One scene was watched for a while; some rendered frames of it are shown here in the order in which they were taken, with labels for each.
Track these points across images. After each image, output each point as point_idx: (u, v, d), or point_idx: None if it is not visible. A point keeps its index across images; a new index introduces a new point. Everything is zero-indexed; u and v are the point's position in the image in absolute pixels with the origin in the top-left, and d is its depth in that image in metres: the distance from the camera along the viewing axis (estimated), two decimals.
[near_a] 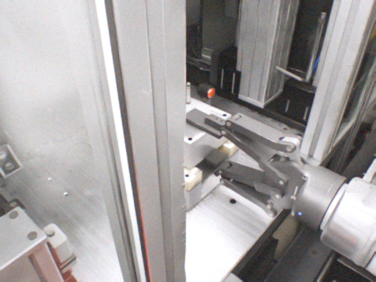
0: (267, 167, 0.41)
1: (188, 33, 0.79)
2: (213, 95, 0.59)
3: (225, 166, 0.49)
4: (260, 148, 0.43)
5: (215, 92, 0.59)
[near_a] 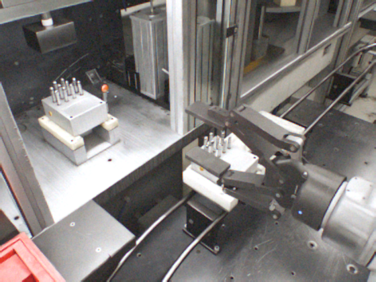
0: (269, 164, 0.41)
1: (108, 44, 1.05)
2: (107, 89, 0.85)
3: (227, 175, 0.50)
4: (263, 144, 0.42)
5: (107, 87, 0.85)
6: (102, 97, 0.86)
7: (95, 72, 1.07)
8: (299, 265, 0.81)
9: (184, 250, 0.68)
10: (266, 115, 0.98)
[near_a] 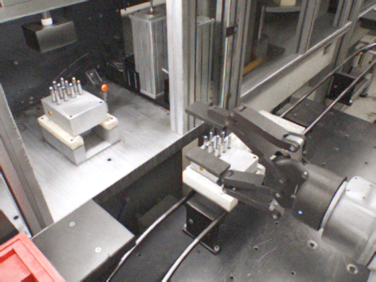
0: (268, 164, 0.41)
1: (108, 43, 1.04)
2: (107, 88, 0.85)
3: (227, 175, 0.50)
4: (263, 144, 0.42)
5: (107, 86, 0.85)
6: (102, 97, 0.86)
7: (95, 71, 1.07)
8: (299, 264, 0.80)
9: (184, 250, 0.68)
10: (266, 115, 0.97)
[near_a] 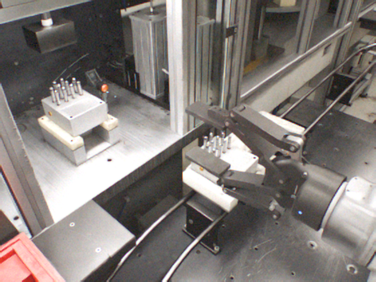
0: (268, 164, 0.41)
1: (108, 44, 1.04)
2: (107, 89, 0.85)
3: (227, 175, 0.50)
4: (262, 144, 0.42)
5: (107, 87, 0.85)
6: (102, 97, 0.86)
7: (95, 72, 1.07)
8: (299, 265, 0.81)
9: (184, 251, 0.68)
10: (266, 116, 0.97)
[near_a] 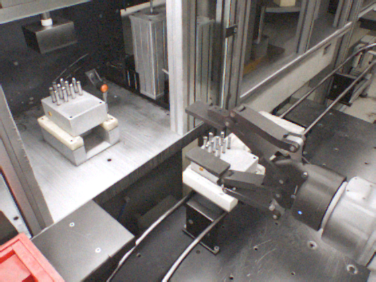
0: (268, 164, 0.41)
1: (108, 44, 1.04)
2: (107, 89, 0.85)
3: (227, 175, 0.50)
4: (262, 144, 0.42)
5: (107, 87, 0.85)
6: (102, 97, 0.86)
7: (95, 72, 1.07)
8: (299, 265, 0.81)
9: (184, 251, 0.68)
10: (266, 116, 0.97)
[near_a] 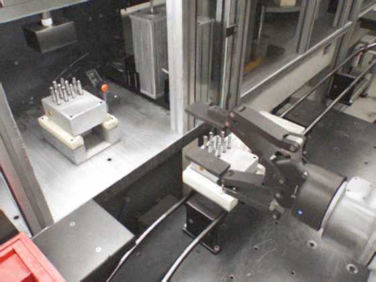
0: (268, 164, 0.41)
1: (108, 44, 1.05)
2: (107, 88, 0.85)
3: (227, 175, 0.50)
4: (262, 144, 0.42)
5: (107, 87, 0.85)
6: (102, 97, 0.86)
7: (95, 72, 1.07)
8: (299, 264, 0.81)
9: (184, 250, 0.68)
10: (266, 115, 0.98)
